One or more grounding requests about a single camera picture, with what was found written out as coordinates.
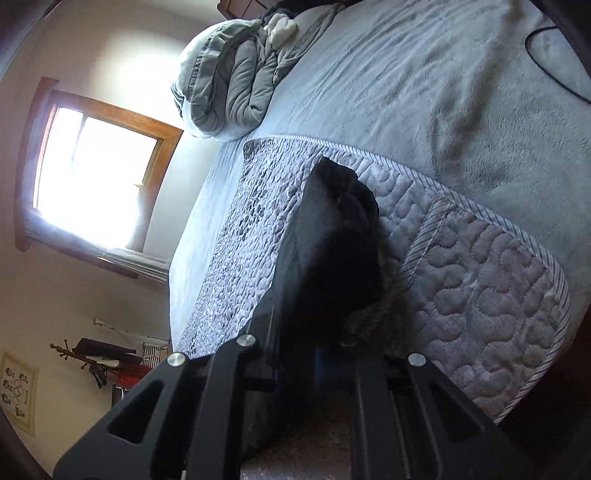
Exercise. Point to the bed with pale blue sheet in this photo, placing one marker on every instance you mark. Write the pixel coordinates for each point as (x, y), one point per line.
(415, 83)

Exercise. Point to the floral wall picture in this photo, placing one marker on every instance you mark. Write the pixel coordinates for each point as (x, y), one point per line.
(18, 392)

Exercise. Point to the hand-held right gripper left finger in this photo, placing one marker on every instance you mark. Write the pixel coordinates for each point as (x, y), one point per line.
(261, 341)

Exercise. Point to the wooden framed window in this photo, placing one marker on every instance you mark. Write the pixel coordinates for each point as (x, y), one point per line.
(92, 161)

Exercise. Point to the red container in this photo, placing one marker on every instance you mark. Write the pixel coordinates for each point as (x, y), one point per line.
(127, 378)

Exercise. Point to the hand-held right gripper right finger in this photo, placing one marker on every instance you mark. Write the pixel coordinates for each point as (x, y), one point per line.
(364, 378)

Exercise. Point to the wooden coat rack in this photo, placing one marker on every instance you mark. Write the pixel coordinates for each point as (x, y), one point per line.
(69, 353)

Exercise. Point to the grey comforter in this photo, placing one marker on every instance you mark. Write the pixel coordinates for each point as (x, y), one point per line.
(231, 78)

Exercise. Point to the wooden headboard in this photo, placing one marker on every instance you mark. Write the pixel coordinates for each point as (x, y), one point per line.
(231, 7)

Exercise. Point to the purple quilted floral bedspread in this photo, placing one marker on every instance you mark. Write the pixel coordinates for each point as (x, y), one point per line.
(461, 286)

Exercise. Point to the striped curtain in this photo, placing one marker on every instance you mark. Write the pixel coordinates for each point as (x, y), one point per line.
(138, 265)

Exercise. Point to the black pants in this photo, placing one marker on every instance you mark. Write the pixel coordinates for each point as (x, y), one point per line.
(332, 249)

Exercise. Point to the white fleece cloth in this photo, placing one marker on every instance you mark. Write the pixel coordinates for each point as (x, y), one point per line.
(281, 30)

